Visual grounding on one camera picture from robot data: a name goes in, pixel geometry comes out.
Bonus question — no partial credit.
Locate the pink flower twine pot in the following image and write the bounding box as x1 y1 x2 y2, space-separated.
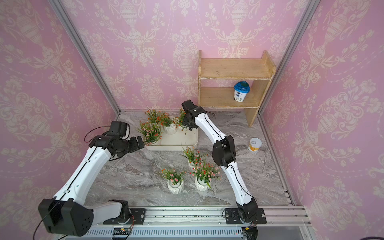
137 122 163 146

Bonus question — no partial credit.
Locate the red flower white pot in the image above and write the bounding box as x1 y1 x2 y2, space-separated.
160 113 177 135

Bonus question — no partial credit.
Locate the orange flower white pot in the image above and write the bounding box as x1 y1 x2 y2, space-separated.
145 109 166 126

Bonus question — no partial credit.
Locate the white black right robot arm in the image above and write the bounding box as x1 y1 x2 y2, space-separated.
182 100 259 223

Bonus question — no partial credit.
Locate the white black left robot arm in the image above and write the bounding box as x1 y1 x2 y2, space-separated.
38 121 144 238

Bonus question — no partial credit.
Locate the cream plastic storage box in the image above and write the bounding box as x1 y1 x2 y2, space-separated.
145 126 199 151

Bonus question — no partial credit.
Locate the wooden two-tier shelf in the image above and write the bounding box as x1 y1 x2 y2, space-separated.
198 50 277 127

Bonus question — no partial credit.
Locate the red pink flower pot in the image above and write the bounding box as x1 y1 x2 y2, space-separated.
183 147 205 170

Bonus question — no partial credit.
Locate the pink flower front pot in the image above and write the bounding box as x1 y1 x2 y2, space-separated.
161 168 187 194

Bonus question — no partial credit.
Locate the blue lid white cup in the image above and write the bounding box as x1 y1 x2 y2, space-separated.
234 81 251 103

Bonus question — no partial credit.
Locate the red flower front pot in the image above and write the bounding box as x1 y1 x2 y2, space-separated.
190 162 220 192

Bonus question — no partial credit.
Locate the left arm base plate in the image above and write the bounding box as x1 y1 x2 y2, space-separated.
103 208 146 225

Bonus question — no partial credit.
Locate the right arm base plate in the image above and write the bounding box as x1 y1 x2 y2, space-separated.
222 208 267 225

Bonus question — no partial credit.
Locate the aluminium front rail frame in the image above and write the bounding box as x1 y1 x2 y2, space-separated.
81 206 316 240

